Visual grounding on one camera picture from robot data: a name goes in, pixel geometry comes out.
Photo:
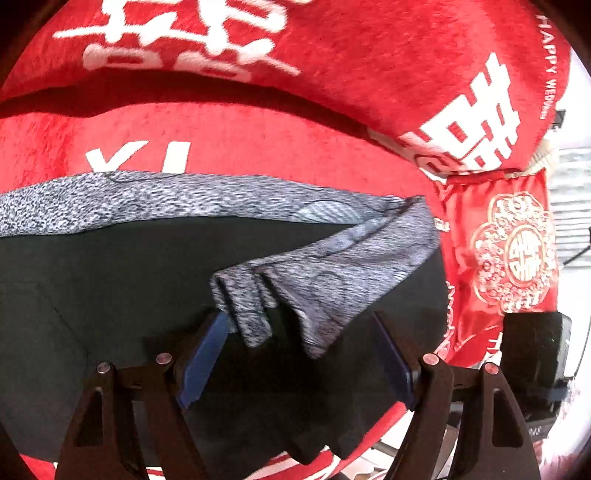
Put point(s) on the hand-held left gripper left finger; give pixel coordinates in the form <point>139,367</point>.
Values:
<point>203,360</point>

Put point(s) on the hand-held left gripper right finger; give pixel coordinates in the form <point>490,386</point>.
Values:
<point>392,364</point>

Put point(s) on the black pants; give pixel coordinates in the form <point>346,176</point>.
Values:
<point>115,286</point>

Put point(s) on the grey patterned cloth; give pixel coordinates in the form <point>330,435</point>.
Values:
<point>161,198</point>

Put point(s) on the red embroidered satin pillow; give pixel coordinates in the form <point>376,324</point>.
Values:
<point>466,240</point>

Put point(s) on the red printed blanket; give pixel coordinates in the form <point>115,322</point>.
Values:
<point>231,129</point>

